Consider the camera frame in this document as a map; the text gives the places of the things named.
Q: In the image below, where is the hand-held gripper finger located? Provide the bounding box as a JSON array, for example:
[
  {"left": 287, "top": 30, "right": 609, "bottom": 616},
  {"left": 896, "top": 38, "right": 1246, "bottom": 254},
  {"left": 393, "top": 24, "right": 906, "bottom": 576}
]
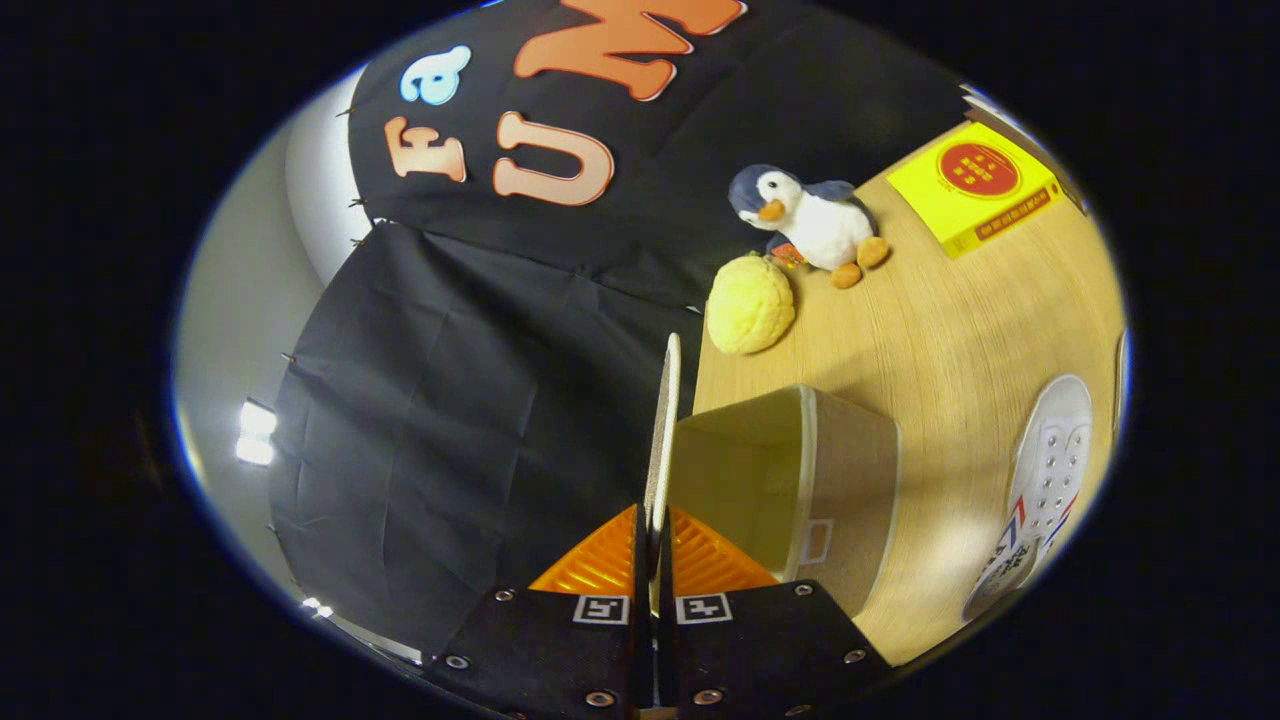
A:
[
  {"left": 422, "top": 503, "right": 653, "bottom": 720},
  {"left": 655, "top": 505, "right": 894, "bottom": 720}
]

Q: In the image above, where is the brown fabric storage box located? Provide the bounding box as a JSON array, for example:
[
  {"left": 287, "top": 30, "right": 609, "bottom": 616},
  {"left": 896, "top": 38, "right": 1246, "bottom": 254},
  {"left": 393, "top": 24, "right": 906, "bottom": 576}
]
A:
[{"left": 643, "top": 333, "right": 903, "bottom": 619}]

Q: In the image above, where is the yellow bread plush toy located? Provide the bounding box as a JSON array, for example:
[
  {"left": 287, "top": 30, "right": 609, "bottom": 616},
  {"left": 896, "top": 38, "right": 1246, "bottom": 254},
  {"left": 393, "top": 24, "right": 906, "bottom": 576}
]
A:
[{"left": 705, "top": 253, "right": 798, "bottom": 356}]

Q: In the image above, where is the ceiling light panel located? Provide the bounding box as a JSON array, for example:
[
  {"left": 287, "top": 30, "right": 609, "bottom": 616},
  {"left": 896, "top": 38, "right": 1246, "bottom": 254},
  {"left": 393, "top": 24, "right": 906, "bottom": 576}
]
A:
[{"left": 235, "top": 398, "right": 279, "bottom": 468}]

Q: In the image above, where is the penguin plush toy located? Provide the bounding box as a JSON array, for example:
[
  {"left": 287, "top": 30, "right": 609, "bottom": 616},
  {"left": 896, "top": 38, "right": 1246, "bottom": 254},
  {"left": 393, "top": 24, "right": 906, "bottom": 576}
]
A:
[{"left": 727, "top": 163, "right": 891, "bottom": 291}]

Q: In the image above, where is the yellow book with red circle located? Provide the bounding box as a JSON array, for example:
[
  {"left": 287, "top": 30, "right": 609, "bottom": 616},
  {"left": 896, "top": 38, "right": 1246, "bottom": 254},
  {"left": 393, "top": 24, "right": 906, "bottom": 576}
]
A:
[{"left": 886, "top": 120, "right": 1063, "bottom": 261}]

